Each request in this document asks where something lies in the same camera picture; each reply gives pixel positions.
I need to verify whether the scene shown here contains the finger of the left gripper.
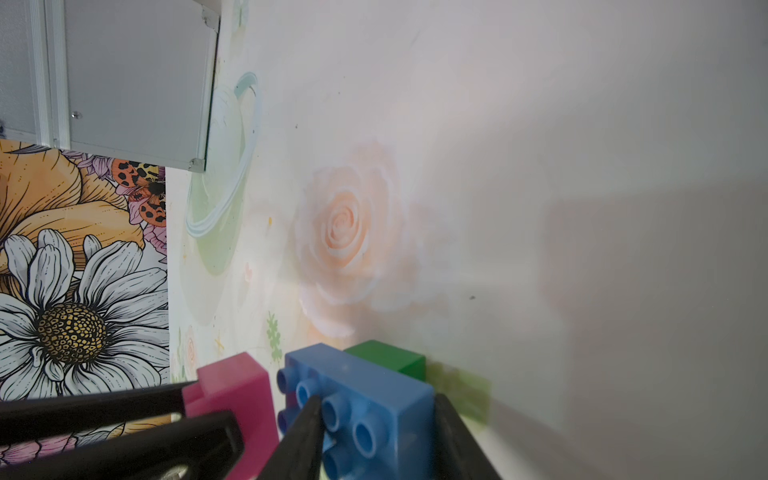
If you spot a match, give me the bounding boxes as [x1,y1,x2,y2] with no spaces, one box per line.
[1,383,186,445]
[1,412,245,479]

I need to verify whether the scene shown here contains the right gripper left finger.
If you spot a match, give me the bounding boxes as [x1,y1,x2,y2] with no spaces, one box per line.
[257,395,325,480]

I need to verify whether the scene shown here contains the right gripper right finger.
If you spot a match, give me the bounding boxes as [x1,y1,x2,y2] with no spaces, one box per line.
[434,393,501,480]

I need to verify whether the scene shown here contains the pink lego brick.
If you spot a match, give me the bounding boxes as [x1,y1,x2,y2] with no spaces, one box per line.
[182,352,279,479]

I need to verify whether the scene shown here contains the light blue long lego brick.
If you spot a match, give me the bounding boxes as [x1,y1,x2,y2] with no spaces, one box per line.
[276,343,435,479]

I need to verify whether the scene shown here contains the green lego brick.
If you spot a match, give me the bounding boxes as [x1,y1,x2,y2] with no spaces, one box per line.
[345,340,427,382]

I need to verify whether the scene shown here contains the clear glass bowl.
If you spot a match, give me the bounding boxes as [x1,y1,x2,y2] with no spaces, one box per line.
[185,72,261,275]

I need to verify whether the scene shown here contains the silver metal case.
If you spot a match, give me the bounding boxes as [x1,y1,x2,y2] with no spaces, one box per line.
[1,0,221,172]

